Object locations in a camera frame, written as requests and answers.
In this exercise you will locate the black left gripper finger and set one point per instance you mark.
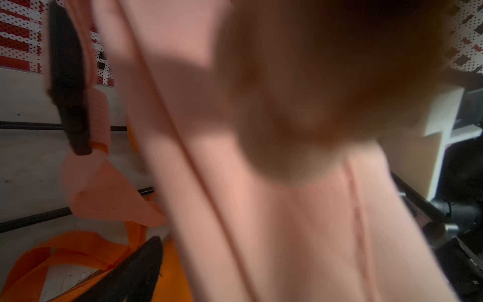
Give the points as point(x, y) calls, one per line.
point(128, 275)

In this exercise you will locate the pink sling bag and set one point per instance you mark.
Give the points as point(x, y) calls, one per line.
point(252, 128)

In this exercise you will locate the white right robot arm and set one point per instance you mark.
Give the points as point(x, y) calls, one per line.
point(437, 165)

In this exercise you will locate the orange bottom bag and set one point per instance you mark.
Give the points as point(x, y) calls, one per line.
point(75, 264)

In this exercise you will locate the black metal clothes rack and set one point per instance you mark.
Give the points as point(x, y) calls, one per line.
point(31, 181)

